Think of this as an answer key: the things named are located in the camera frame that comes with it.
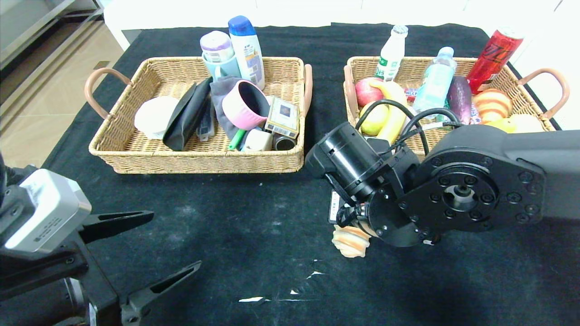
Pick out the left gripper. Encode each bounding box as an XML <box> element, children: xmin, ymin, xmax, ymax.
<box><xmin>0</xmin><ymin>210</ymin><xmax>203</xmax><ymax>326</ymax></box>

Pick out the black glasses case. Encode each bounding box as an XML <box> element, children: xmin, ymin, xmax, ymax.
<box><xmin>162</xmin><ymin>77</ymin><xmax>213</xmax><ymax>152</ymax></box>

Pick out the pink saucepan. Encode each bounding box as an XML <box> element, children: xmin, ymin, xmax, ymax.
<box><xmin>222</xmin><ymin>80</ymin><xmax>271</xmax><ymax>130</ymax></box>

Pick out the playing card box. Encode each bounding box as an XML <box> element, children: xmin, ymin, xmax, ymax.
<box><xmin>265</xmin><ymin>96</ymin><xmax>300</xmax><ymax>139</ymax></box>

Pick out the ridged bread loaf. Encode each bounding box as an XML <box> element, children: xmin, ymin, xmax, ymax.
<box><xmin>332</xmin><ymin>225</ymin><xmax>371</xmax><ymax>259</ymax></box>

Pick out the yellow banana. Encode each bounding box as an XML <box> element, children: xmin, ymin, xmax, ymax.
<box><xmin>369</xmin><ymin>79</ymin><xmax>408</xmax><ymax>144</ymax></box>

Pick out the clear water bottle blue cap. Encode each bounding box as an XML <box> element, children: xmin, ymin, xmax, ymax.
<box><xmin>413</xmin><ymin>46</ymin><xmax>458</xmax><ymax>119</ymax></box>

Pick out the wicker basket with household items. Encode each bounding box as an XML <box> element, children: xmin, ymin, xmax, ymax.
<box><xmin>85</xmin><ymin>56</ymin><xmax>314</xmax><ymax>174</ymax></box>

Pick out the dark cup in basket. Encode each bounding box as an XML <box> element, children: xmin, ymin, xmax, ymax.
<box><xmin>273</xmin><ymin>135</ymin><xmax>298</xmax><ymax>151</ymax></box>

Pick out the wicker basket with food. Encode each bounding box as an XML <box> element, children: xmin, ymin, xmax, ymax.
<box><xmin>343</xmin><ymin>56</ymin><xmax>570</xmax><ymax>173</ymax></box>

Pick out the black table cloth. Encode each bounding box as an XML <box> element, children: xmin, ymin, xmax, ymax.
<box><xmin>0</xmin><ymin>23</ymin><xmax>580</xmax><ymax>326</ymax></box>

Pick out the white round container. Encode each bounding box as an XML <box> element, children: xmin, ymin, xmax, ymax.
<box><xmin>135</xmin><ymin>96</ymin><xmax>180</xmax><ymax>140</ymax></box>

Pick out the clear plastic case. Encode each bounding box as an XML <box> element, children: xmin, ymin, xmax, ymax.
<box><xmin>197</xmin><ymin>101</ymin><xmax>216</xmax><ymax>142</ymax></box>

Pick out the small cream cup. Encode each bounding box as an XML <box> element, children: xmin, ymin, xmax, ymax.
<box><xmin>245</xmin><ymin>129</ymin><xmax>274</xmax><ymax>152</ymax></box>

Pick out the grey cloth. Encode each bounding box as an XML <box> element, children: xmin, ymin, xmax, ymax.
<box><xmin>209</xmin><ymin>76</ymin><xmax>254</xmax><ymax>140</ymax></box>

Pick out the mint green mug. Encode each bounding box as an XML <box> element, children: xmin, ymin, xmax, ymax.
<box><xmin>202</xmin><ymin>53</ymin><xmax>242</xmax><ymax>81</ymax></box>

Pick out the purple lid jar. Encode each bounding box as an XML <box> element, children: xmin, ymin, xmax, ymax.
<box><xmin>200</xmin><ymin>30</ymin><xmax>235</xmax><ymax>63</ymax></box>

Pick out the white shampoo bottle blue cap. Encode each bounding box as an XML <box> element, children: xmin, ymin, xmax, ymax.
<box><xmin>227</xmin><ymin>15</ymin><xmax>266</xmax><ymax>91</ymax></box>

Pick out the white low bench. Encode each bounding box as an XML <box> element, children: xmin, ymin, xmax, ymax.
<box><xmin>103</xmin><ymin>0</ymin><xmax>469</xmax><ymax>51</ymax></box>

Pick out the grey metal shelf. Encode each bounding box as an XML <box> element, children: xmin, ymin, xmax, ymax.
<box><xmin>0</xmin><ymin>0</ymin><xmax>106</xmax><ymax>68</ymax></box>

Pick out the small yellow lemon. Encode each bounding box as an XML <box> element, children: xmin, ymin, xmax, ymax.
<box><xmin>360</xmin><ymin>101</ymin><xmax>390</xmax><ymax>136</ymax></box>

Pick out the red apple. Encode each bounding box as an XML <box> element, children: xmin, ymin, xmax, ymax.
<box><xmin>355</xmin><ymin>77</ymin><xmax>385</xmax><ymax>107</ymax></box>

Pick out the white yogurt drink bottle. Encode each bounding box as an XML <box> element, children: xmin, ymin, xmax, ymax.
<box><xmin>375</xmin><ymin>25</ymin><xmax>408</xmax><ymax>81</ymax></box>

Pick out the purple eggplant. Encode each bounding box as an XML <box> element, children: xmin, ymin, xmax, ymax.
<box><xmin>448</xmin><ymin>75</ymin><xmax>473</xmax><ymax>125</ymax></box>

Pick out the croissant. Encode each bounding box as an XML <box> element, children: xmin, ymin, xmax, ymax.
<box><xmin>473</xmin><ymin>88</ymin><xmax>513</xmax><ymax>123</ymax></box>

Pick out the yellow mango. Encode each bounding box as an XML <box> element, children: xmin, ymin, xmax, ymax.
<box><xmin>487</xmin><ymin>118</ymin><xmax>517</xmax><ymax>134</ymax></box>

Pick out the red drink can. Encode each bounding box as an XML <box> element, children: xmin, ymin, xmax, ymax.
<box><xmin>467</xmin><ymin>26</ymin><xmax>525</xmax><ymax>93</ymax></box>

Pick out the large yellow lemon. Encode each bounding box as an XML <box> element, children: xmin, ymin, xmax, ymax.
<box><xmin>510</xmin><ymin>113</ymin><xmax>544</xmax><ymax>133</ymax></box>

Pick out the white cabinet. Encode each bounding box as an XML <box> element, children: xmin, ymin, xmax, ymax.
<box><xmin>462</xmin><ymin>0</ymin><xmax>580</xmax><ymax>132</ymax></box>

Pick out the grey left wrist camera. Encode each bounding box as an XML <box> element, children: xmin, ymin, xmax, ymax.
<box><xmin>4</xmin><ymin>168</ymin><xmax>92</xmax><ymax>254</ymax></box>

